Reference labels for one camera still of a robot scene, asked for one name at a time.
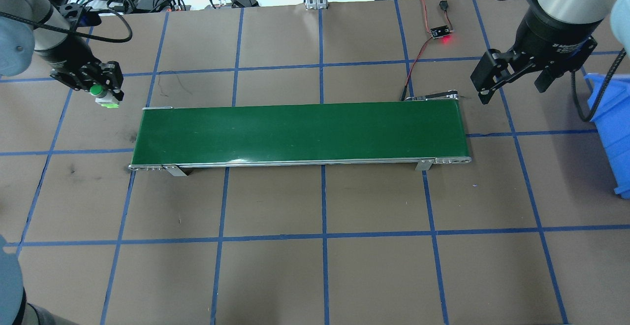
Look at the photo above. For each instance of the green push button switch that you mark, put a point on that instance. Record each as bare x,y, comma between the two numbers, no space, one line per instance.
97,90

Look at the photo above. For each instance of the small black controller board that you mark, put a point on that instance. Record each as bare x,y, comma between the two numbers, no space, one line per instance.
439,31

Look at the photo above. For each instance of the blue plastic bin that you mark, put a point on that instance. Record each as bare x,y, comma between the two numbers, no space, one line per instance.
617,143

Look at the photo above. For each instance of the green conveyor belt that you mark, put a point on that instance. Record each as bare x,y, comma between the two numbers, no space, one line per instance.
295,133

